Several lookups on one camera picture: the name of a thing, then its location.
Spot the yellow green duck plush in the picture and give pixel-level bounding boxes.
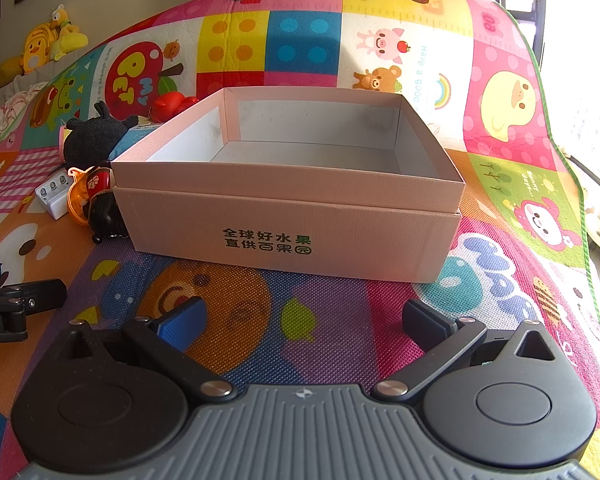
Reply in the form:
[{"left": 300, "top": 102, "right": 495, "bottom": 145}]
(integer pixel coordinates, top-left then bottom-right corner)
[{"left": 50, "top": 6, "right": 90, "bottom": 61}]

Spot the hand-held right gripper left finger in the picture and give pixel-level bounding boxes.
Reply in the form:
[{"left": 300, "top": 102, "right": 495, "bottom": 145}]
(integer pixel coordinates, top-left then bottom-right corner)
[{"left": 55, "top": 296, "right": 236, "bottom": 403}]

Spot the black plush cat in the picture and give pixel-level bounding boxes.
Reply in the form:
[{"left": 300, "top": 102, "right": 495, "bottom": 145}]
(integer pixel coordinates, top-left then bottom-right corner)
[{"left": 62, "top": 101, "right": 141, "bottom": 166}]

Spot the pink cardboard box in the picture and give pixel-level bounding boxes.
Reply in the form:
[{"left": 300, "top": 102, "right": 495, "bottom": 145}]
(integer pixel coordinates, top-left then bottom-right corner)
[{"left": 109, "top": 86, "right": 467, "bottom": 284}]

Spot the grey sofa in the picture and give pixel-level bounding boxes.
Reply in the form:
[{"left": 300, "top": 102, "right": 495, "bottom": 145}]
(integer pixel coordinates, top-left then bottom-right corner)
[{"left": 0, "top": 71, "right": 48, "bottom": 111}]

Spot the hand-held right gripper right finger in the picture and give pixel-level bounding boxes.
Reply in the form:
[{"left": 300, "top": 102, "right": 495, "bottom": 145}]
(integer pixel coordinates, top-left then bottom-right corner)
[{"left": 371, "top": 299, "right": 557, "bottom": 403}]

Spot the white charger block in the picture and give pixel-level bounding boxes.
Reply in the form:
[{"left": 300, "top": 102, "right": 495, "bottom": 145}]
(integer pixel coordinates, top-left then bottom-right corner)
[{"left": 35, "top": 170, "right": 73, "bottom": 221}]

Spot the red hooded doll keychain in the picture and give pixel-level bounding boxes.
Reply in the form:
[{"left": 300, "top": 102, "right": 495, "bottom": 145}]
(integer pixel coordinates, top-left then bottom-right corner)
[{"left": 150, "top": 91, "right": 201, "bottom": 123}]

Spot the pink crumpled cloth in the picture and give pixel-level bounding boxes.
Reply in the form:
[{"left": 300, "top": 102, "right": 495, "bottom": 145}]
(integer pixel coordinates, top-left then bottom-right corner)
[{"left": 0, "top": 82, "right": 48, "bottom": 146}]

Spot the colourful cartoon play mat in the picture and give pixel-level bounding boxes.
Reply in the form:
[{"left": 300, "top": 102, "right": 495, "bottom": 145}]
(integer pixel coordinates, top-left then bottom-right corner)
[{"left": 0, "top": 0, "right": 600, "bottom": 480}]

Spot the black figure with orange fan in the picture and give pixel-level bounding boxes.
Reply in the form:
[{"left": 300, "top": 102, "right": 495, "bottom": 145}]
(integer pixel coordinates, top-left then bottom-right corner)
[{"left": 67, "top": 162, "right": 130, "bottom": 246}]

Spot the orange yellow duck plush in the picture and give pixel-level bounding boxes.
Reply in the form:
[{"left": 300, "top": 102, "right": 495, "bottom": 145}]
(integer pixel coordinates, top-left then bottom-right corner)
[{"left": 20, "top": 24, "right": 61, "bottom": 75}]

